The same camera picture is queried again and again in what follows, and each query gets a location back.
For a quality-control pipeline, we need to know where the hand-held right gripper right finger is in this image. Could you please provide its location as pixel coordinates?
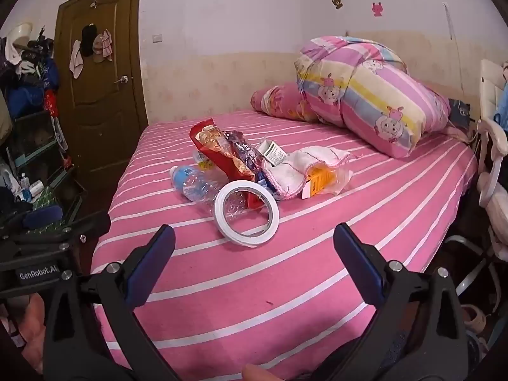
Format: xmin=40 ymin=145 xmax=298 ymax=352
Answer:
xmin=332 ymin=223 xmax=471 ymax=381

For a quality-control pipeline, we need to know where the bed with pink striped sheet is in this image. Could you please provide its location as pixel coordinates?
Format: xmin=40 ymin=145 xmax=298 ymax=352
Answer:
xmin=90 ymin=109 xmax=479 ymax=381

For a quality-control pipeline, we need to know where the pink striped printed quilt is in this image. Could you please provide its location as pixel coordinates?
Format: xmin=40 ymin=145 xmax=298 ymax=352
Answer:
xmin=294 ymin=36 xmax=451 ymax=158

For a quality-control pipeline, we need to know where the clear plastic bag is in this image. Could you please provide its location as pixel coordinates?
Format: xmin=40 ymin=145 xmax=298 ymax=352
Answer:
xmin=302 ymin=164 xmax=354 ymax=197

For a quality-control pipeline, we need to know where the beige shoe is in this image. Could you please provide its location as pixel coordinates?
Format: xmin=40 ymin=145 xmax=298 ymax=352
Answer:
xmin=462 ymin=304 xmax=489 ymax=332

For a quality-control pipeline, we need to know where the pile of clothes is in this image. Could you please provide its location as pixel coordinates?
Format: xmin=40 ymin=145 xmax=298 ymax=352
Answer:
xmin=0 ymin=28 xmax=60 ymax=108

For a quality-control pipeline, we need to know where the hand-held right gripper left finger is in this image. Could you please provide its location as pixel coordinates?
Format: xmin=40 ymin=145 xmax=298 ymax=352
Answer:
xmin=43 ymin=224 xmax=179 ymax=381

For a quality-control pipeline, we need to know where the brown wooden door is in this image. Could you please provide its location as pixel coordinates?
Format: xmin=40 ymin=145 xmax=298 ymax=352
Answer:
xmin=53 ymin=0 xmax=149 ymax=211

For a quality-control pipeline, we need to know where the white tape roll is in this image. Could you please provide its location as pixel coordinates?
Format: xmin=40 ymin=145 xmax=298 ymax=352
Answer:
xmin=214 ymin=180 xmax=280 ymax=249

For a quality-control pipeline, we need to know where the pink printed pillow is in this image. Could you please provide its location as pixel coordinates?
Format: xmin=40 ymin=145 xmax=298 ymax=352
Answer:
xmin=250 ymin=83 xmax=322 ymax=124

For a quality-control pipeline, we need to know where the black hat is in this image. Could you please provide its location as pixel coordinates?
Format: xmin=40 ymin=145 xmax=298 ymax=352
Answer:
xmin=80 ymin=24 xmax=99 ymax=57

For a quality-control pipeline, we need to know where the blue white snack wrapper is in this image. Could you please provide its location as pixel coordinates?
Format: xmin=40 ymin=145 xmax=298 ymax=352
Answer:
xmin=224 ymin=131 xmax=271 ymax=188

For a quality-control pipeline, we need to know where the light blue cloth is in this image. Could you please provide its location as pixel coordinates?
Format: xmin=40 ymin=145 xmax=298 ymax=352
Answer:
xmin=494 ymin=87 xmax=508 ymax=131

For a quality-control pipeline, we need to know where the person's right hand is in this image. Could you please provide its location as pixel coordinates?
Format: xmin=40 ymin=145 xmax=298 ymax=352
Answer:
xmin=242 ymin=363 xmax=287 ymax=381

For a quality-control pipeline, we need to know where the small clear labelled container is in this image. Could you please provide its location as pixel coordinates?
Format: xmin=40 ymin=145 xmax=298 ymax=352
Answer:
xmin=192 ymin=149 xmax=213 ymax=171

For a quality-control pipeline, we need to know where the thin white wall cable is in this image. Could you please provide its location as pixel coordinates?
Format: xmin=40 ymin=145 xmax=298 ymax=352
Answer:
xmin=444 ymin=2 xmax=477 ymax=120

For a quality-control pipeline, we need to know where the pink white hanging cloth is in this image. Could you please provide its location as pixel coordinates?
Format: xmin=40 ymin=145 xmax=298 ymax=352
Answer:
xmin=101 ymin=29 xmax=114 ymax=61

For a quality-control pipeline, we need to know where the cluttered storage rack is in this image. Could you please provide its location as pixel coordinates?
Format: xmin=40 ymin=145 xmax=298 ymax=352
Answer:
xmin=0 ymin=103 xmax=89 ymax=231

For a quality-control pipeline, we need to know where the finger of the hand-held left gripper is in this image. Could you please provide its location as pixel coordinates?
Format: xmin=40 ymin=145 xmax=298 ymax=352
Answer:
xmin=59 ymin=211 xmax=112 ymax=244

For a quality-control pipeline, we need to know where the person's left hand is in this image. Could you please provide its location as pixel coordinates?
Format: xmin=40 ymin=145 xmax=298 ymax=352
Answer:
xmin=0 ymin=294 xmax=46 ymax=366

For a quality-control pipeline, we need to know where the clear plastic water bottle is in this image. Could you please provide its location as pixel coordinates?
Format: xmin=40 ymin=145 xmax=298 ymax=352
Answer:
xmin=170 ymin=165 xmax=239 ymax=223

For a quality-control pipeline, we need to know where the white padded chair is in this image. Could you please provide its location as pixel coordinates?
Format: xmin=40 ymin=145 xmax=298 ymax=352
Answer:
xmin=452 ymin=59 xmax=508 ymax=298

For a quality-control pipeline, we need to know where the red snack bag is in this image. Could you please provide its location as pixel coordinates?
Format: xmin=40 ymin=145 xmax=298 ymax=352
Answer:
xmin=189 ymin=118 xmax=266 ymax=209

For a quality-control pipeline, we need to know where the orange yellow small box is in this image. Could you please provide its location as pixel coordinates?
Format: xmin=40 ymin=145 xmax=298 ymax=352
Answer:
xmin=302 ymin=167 xmax=338 ymax=200

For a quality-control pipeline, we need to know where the dark blue cloth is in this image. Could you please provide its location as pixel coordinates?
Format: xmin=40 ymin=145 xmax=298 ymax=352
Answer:
xmin=448 ymin=98 xmax=473 ymax=130

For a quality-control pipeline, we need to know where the small white green carton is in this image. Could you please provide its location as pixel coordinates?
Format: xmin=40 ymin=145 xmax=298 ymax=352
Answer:
xmin=257 ymin=140 xmax=287 ymax=166

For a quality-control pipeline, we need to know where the white cloth with pink edging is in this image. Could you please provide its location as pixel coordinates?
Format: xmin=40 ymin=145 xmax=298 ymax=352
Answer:
xmin=262 ymin=147 xmax=352 ymax=200

